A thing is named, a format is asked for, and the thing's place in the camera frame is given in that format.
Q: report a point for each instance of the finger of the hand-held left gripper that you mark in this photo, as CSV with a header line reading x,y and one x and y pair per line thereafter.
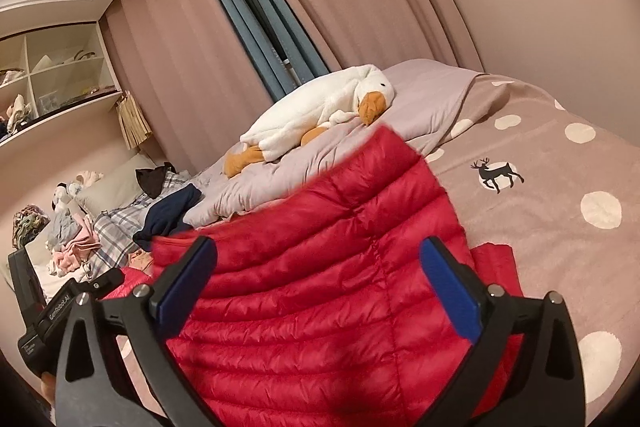
x,y
22,282
105,279

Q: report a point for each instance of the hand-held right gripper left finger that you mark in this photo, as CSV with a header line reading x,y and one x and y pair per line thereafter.
x,y
187,287

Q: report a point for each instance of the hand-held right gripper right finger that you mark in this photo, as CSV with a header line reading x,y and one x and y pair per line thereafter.
x,y
450,292

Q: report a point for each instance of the person's left forearm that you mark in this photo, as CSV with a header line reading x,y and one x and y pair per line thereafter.
x,y
47,387

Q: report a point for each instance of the coral red down jacket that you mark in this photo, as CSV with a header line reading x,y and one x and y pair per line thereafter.
x,y
135,279

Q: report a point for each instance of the white garment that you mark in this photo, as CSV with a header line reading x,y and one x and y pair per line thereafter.
x,y
55,282

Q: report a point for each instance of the beige pillow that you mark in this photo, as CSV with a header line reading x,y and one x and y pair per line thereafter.
x,y
115,187
35,247

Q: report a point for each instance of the pink garment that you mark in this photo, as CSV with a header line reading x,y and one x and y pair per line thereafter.
x,y
70,257

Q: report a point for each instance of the peach garment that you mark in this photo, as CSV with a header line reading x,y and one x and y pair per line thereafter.
x,y
142,259

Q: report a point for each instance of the plaid grey shirt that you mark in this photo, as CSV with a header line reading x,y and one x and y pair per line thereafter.
x,y
120,222

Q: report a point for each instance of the colourful patterned cloth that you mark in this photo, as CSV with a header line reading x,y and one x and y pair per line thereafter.
x,y
27,222

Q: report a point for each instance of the grey blue garment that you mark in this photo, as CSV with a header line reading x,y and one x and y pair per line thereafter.
x,y
65,229

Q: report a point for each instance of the navy blue garment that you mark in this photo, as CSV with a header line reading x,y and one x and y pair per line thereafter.
x,y
167,212

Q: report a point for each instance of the dark brown garment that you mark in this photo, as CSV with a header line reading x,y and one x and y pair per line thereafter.
x,y
152,179

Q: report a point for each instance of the beige pleated skirt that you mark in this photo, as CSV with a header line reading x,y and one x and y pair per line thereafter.
x,y
132,122

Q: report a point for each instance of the brown polka dot blanket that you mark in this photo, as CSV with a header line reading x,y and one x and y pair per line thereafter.
x,y
550,167

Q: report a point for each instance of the grey quilt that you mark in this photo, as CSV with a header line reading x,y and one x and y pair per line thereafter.
x,y
425,87

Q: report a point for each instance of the white goose plush toy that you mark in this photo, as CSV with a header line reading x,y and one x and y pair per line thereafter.
x,y
310,112

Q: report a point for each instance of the white wall shelf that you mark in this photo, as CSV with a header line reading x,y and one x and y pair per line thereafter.
x,y
65,72

